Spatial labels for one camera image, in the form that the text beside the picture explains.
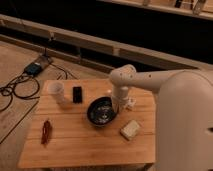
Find small black box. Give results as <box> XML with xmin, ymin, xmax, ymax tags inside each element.
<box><xmin>73</xmin><ymin>86</ymin><xmax>82</xmax><ymax>103</ymax></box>

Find beige sponge block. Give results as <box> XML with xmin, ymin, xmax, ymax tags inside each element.
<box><xmin>120</xmin><ymin>120</ymin><xmax>141</xmax><ymax>141</ymax></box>

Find blue power adapter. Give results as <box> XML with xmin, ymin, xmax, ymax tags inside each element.
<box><xmin>24</xmin><ymin>62</ymin><xmax>42</xmax><ymax>76</ymax></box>

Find black ceramic bowl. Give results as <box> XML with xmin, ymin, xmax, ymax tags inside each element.
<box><xmin>87</xmin><ymin>97</ymin><xmax>117</xmax><ymax>126</ymax></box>

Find clear plastic cup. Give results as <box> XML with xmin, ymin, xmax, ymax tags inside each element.
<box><xmin>47</xmin><ymin>81</ymin><xmax>66</xmax><ymax>104</ymax></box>

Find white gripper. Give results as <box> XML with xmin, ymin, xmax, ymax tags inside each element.
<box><xmin>112</xmin><ymin>86</ymin><xmax>129</xmax><ymax>113</ymax></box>

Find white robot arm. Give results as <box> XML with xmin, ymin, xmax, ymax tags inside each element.
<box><xmin>109</xmin><ymin>65</ymin><xmax>213</xmax><ymax>171</ymax></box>

